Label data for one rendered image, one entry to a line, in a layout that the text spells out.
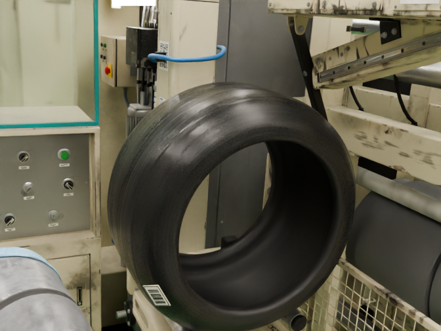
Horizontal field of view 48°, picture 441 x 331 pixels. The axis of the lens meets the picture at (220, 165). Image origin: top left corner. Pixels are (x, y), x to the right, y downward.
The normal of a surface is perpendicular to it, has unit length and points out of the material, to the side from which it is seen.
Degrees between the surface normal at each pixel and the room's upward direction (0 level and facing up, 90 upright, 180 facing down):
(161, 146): 52
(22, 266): 7
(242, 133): 80
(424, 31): 90
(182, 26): 90
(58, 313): 26
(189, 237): 90
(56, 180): 90
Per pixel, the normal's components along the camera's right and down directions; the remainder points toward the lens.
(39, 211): 0.43, 0.28
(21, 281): 0.03, -0.95
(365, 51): -0.90, 0.07
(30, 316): 0.18, -0.77
